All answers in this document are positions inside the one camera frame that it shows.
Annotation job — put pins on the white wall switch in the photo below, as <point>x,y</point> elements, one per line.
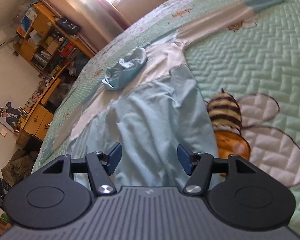
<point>3,132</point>

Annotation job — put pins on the pink curtain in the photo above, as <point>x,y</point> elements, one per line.
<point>90,12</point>

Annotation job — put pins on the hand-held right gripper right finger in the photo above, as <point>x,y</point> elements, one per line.
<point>183,158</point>

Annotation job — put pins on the wall poster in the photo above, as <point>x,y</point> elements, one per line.
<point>10,116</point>

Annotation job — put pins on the light blue and white jacket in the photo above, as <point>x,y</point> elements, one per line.
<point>152,115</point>

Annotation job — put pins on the black hanging bag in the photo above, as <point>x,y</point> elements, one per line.
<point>68,25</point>

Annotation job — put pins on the green quilted bee bedspread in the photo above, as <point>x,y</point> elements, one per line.
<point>240,62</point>

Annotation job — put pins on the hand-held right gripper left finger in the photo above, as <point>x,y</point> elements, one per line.
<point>115,158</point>

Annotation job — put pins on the blue and white box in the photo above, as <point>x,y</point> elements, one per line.
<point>27,21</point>

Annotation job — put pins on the olive clothes pile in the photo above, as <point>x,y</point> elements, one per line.
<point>20,167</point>

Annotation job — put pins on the wooden bookshelf cabinet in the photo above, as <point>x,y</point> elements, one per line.
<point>40,115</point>

